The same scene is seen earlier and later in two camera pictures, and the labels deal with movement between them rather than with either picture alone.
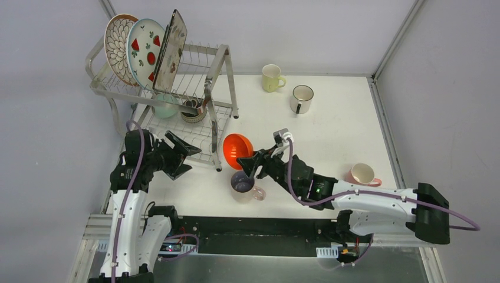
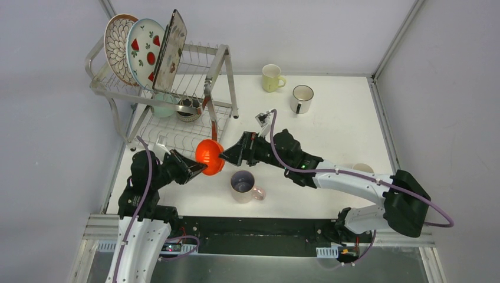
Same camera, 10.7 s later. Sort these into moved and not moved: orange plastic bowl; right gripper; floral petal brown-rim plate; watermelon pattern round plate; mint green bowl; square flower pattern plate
Moved: right gripper; orange plastic bowl
Not moved: mint green bowl; watermelon pattern round plate; square flower pattern plate; floral petal brown-rim plate
